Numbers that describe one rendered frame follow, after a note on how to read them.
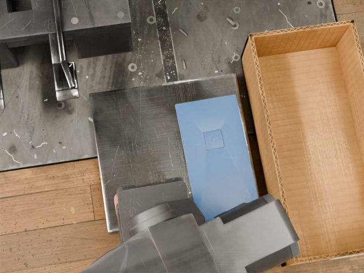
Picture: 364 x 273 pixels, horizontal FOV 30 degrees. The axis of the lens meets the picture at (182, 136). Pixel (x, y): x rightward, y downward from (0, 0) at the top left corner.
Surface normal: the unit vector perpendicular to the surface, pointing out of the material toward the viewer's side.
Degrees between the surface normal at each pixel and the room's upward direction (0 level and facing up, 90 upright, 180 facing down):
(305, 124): 0
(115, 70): 0
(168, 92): 0
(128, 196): 29
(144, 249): 42
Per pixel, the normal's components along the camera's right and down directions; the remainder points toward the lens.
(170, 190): 0.20, 0.22
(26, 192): 0.04, -0.25
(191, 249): 0.64, -0.46
